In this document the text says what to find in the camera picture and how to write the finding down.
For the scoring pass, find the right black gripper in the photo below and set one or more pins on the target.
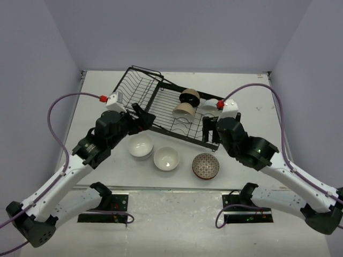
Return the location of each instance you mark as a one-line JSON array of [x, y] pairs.
[[209, 125]]

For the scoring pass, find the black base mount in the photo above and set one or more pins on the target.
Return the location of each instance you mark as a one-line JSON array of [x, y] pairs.
[[243, 215], [108, 211]]

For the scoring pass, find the black wire dish rack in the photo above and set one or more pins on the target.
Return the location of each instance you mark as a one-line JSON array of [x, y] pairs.
[[159, 96]]

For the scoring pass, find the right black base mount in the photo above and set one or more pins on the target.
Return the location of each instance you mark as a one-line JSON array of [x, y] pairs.
[[243, 215]]

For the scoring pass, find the tan bowl with leaf motif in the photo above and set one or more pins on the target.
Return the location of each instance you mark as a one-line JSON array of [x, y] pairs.
[[166, 158]]

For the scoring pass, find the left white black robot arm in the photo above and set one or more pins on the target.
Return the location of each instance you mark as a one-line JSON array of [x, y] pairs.
[[38, 216]]

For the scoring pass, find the red patterned bowl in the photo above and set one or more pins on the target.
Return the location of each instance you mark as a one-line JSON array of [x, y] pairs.
[[205, 166]]

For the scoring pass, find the black glazed tan bowl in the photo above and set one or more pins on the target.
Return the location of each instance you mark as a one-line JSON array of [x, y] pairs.
[[190, 96]]

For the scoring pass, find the white bowl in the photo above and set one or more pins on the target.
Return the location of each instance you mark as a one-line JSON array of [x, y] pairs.
[[140, 145], [142, 158], [210, 104]]

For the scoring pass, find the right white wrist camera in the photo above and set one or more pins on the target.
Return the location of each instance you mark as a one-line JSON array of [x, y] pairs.
[[228, 107]]

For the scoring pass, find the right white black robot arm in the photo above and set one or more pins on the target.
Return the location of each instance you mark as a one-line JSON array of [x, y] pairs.
[[318, 204]]

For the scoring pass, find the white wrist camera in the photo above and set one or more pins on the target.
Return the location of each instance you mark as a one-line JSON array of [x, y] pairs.
[[115, 102], [228, 107]]

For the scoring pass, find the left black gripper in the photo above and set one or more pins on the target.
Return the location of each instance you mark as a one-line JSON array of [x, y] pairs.
[[143, 122]]

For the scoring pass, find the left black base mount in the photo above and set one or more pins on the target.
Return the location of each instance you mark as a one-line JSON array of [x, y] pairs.
[[108, 211]]

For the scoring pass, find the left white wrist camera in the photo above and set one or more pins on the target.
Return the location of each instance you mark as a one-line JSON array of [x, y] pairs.
[[115, 102]]

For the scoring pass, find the plain tan bowl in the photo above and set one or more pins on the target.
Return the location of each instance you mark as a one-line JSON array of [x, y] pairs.
[[184, 112]]

